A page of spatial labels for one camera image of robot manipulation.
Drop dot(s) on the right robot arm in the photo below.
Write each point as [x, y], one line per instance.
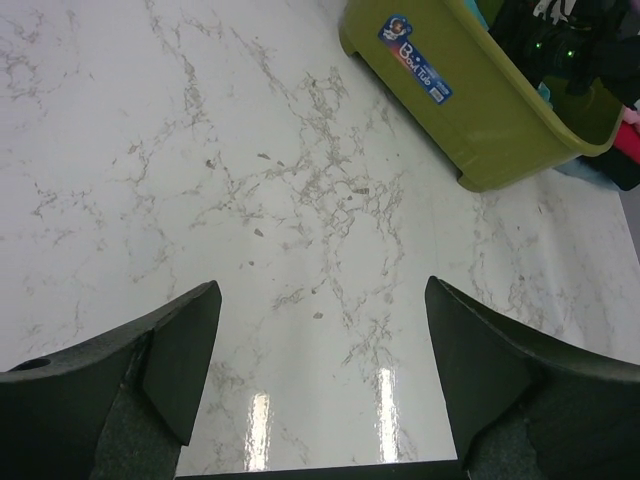
[579, 44]

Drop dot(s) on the olive green plastic tub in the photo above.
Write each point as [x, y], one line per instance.
[495, 128]

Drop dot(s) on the folded pink t-shirt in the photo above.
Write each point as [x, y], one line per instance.
[631, 117]

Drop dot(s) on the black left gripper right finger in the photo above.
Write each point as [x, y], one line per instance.
[524, 405]

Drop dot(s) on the folded black t-shirt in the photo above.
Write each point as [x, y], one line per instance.
[619, 168]

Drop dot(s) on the folded grey-blue t-shirt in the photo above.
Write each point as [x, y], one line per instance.
[578, 168]

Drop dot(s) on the folded red t-shirt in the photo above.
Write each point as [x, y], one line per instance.
[627, 141]

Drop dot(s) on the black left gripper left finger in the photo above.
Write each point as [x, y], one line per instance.
[120, 405]

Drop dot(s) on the blue tub label sticker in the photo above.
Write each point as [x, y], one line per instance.
[395, 35]

